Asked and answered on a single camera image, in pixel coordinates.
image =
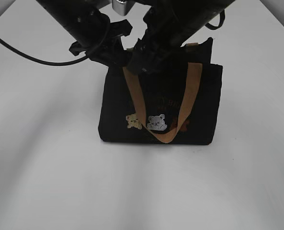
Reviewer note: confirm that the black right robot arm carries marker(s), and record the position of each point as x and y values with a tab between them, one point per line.
192	14

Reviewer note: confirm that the silver metal bracket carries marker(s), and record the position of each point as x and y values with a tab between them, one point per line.
122	7

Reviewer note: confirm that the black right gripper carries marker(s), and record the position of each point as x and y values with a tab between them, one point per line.
160	39

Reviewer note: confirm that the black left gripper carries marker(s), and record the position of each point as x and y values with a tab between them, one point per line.
99	38

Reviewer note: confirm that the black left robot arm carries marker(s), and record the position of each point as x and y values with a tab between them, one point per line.
60	10

